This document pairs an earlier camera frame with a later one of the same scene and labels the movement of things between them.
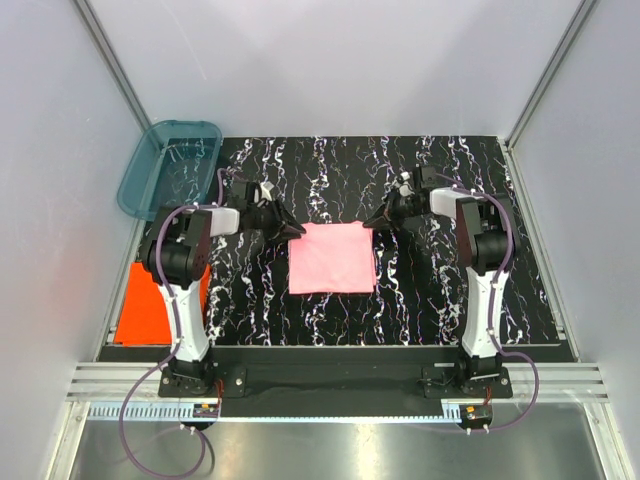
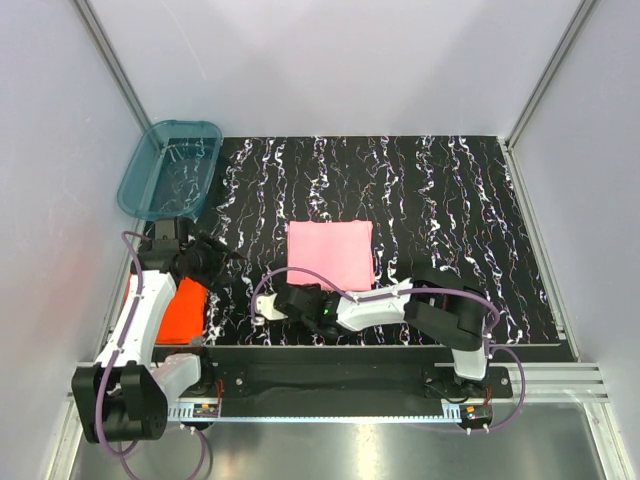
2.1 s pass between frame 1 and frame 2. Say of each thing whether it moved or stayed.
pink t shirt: stayed
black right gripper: moved
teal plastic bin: stayed
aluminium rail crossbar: stayed
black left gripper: moved
